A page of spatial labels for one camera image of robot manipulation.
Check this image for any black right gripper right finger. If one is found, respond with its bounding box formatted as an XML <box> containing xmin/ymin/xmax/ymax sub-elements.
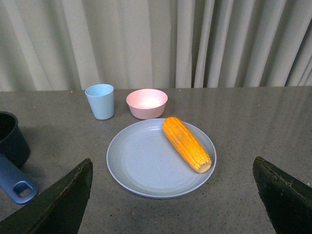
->
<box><xmin>253</xmin><ymin>156</ymin><xmax>312</xmax><ymax>234</ymax></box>

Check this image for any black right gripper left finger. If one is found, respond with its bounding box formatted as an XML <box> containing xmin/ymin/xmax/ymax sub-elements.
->
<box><xmin>0</xmin><ymin>158</ymin><xmax>93</xmax><ymax>234</ymax></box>

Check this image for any yellow corn cob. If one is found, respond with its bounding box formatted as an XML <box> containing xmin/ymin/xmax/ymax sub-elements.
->
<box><xmin>163</xmin><ymin>117</ymin><xmax>212</xmax><ymax>174</ymax></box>

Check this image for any dark blue saucepan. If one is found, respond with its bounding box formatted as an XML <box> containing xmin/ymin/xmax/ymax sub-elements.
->
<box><xmin>0</xmin><ymin>111</ymin><xmax>39</xmax><ymax>204</ymax></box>

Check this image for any light blue plastic plate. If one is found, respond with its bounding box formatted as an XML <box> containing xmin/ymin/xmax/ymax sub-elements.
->
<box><xmin>106</xmin><ymin>118</ymin><xmax>217</xmax><ymax>199</ymax></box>

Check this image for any light blue plastic cup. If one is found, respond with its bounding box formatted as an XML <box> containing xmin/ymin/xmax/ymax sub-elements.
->
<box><xmin>85</xmin><ymin>84</ymin><xmax>115</xmax><ymax>120</ymax></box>

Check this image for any pink plastic bowl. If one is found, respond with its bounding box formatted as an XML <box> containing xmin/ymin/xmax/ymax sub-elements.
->
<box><xmin>126</xmin><ymin>89</ymin><xmax>168</xmax><ymax>120</ymax></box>

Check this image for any white curtain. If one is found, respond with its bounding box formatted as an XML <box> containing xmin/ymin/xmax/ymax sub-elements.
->
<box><xmin>0</xmin><ymin>0</ymin><xmax>312</xmax><ymax>91</ymax></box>

